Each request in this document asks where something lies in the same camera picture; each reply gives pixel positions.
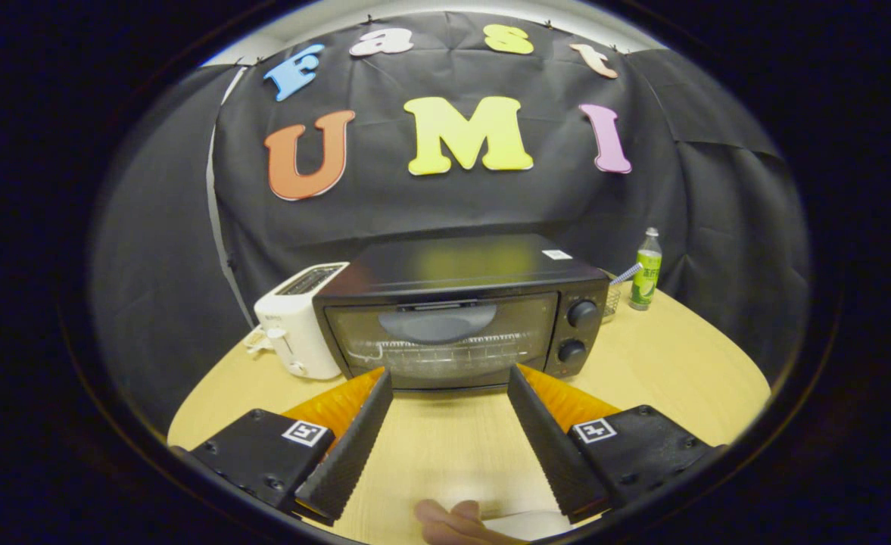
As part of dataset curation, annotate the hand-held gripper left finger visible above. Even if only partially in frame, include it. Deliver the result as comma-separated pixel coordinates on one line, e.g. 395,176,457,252
188,369,394,527

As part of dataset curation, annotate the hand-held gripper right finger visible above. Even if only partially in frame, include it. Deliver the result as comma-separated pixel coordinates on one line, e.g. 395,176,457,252
507,364,718,523

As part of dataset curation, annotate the black toaster oven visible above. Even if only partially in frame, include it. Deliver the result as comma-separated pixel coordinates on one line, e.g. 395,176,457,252
313,233,611,392

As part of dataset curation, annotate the white toaster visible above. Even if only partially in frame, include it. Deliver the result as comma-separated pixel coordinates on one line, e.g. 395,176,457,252
254,262,350,381

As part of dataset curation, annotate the white plate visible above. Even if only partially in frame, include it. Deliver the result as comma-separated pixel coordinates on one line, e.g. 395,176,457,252
483,511,573,542

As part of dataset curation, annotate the green drink bottle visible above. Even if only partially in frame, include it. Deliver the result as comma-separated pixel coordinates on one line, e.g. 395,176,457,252
628,227,663,312

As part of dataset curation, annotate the wire oven rack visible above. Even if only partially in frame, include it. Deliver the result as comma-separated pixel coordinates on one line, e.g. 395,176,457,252
350,337,544,372

